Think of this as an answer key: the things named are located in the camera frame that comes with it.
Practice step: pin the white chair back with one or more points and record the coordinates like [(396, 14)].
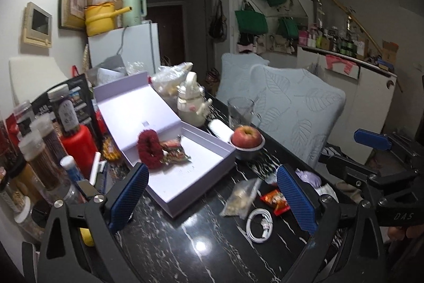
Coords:
[(33, 77)]

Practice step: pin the colourful snack packet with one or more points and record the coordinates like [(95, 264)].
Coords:
[(174, 152)]

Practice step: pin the white floral pouch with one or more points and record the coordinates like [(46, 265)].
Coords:
[(308, 177)]

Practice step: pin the pale green electric kettle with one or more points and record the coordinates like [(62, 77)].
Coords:
[(134, 9)]

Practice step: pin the grey bowl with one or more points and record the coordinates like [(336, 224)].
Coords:
[(246, 153)]

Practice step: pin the black hanging handbag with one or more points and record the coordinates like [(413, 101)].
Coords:
[(217, 21)]

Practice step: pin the glass mug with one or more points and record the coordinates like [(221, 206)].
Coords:
[(240, 112)]

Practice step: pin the dark label spice jar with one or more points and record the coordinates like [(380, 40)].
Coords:
[(64, 110)]

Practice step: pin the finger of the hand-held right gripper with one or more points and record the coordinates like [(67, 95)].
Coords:
[(351, 170), (371, 138)]

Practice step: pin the red apple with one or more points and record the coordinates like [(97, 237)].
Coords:
[(245, 136)]

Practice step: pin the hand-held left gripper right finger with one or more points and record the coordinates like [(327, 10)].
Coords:
[(296, 200)]

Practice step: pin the yellow pot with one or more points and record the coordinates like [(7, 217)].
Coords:
[(99, 19)]

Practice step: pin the blue white tube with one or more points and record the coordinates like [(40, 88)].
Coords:
[(71, 172)]

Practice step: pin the bamboo stick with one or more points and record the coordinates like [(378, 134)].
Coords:
[(344, 9)]

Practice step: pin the clear plastic bag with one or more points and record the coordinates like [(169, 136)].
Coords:
[(169, 77)]

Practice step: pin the white fridge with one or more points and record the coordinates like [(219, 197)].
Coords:
[(132, 47)]

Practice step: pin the brown wooden door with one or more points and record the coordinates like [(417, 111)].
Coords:
[(167, 32)]

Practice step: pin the large leaf pattern cushion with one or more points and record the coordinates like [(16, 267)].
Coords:
[(298, 107)]

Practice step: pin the lilac gift box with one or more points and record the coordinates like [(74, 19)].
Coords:
[(185, 177)]

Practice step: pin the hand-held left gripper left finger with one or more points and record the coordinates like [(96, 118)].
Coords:
[(130, 195)]

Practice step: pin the pink cloth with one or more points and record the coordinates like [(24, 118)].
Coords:
[(338, 62)]

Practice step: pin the grain filled jar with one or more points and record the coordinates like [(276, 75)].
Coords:
[(49, 137)]

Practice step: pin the red cartoon candy packet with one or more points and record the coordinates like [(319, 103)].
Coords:
[(276, 200)]

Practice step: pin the white paper roll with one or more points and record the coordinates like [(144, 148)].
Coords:
[(220, 129)]

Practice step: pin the black printed box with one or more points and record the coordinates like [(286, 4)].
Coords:
[(81, 92)]

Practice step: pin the red bottle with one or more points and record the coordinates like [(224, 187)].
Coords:
[(79, 145)]

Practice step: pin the clear bag of nuts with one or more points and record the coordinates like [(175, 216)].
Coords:
[(240, 200)]

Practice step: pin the small leaf pattern cushion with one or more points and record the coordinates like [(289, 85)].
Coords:
[(238, 74)]

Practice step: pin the brown spice jar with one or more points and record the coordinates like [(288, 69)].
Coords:
[(38, 163)]

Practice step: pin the wall intercom panel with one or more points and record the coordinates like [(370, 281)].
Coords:
[(37, 25)]

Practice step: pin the person's right hand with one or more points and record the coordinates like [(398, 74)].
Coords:
[(397, 233)]

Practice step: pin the row of bottles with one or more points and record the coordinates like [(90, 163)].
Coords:
[(331, 39)]

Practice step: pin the green tote bag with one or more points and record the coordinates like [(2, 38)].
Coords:
[(251, 21)]

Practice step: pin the red fluffy scrunchie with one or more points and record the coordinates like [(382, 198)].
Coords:
[(149, 147)]

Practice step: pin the white cabinet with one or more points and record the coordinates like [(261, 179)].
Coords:
[(351, 94)]

